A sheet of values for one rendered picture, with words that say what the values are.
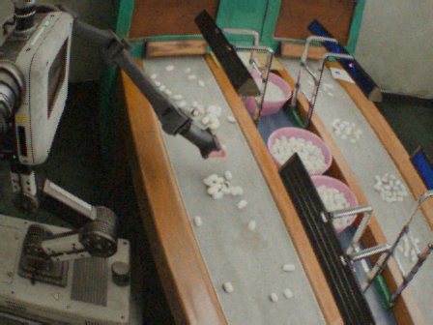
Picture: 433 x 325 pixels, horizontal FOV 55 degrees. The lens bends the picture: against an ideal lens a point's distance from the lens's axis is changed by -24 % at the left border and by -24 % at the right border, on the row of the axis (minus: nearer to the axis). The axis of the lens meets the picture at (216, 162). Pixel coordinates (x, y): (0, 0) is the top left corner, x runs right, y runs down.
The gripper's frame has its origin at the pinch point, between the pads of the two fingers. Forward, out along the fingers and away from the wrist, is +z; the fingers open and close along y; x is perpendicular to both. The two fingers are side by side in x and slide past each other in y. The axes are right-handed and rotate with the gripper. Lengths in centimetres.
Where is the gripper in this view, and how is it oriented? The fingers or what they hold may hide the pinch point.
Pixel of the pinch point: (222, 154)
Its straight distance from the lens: 184.2
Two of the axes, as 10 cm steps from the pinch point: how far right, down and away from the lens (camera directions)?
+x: -7.3, 6.2, 3.0
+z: 6.3, 4.3, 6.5
